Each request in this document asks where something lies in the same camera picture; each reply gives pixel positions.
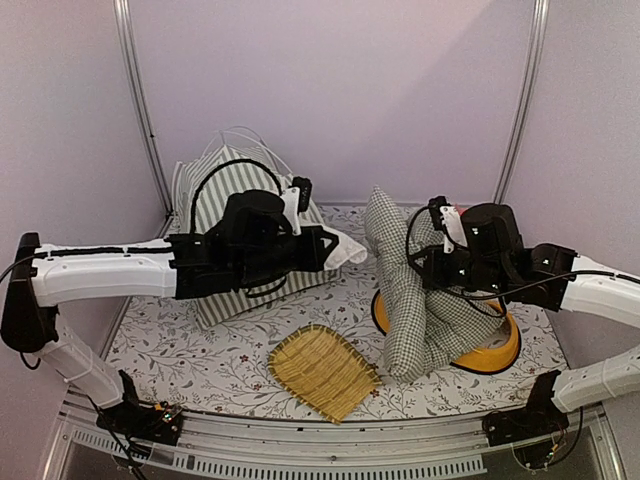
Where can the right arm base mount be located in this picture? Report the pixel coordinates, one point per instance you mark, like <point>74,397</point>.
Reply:
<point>538,417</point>

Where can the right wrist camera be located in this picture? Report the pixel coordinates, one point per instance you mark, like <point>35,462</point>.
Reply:
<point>450,226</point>

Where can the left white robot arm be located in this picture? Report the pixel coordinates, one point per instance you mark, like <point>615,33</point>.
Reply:
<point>44,276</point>

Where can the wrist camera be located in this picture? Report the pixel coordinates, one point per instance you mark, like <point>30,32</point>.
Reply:
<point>296,200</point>
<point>450,226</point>

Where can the woven bamboo tray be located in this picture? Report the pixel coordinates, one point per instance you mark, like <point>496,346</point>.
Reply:
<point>323,371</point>

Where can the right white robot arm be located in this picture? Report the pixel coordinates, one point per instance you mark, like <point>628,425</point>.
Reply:
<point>610,296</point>

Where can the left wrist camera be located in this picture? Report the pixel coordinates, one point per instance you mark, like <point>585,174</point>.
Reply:
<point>296,200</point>

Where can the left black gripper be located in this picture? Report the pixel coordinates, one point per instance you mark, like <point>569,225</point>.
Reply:
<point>315,256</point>

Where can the left aluminium frame post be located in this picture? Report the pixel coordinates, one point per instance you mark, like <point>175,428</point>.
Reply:
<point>125,31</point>

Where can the striped green white pet tent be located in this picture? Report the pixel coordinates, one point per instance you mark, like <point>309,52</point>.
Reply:
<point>201,189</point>

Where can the pink cat-ear pet bowl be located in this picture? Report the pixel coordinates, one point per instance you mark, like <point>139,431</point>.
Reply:
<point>452,211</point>

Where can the aluminium frame post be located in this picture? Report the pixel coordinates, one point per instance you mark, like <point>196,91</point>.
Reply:
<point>534,55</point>
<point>125,31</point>

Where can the front aluminium rail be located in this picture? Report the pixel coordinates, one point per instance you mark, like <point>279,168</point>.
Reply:
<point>422,430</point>

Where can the checkered grey cushion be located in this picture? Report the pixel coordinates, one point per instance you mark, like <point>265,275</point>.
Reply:
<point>429,329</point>

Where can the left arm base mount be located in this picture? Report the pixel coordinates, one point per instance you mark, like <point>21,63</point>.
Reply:
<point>159,423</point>

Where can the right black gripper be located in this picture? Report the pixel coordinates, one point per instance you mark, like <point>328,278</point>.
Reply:
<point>431,275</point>

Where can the yellow double bowl holder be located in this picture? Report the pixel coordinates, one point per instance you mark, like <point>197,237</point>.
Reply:
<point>496,355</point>

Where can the right aluminium frame post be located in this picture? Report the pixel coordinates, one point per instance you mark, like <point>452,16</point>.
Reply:
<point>534,55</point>

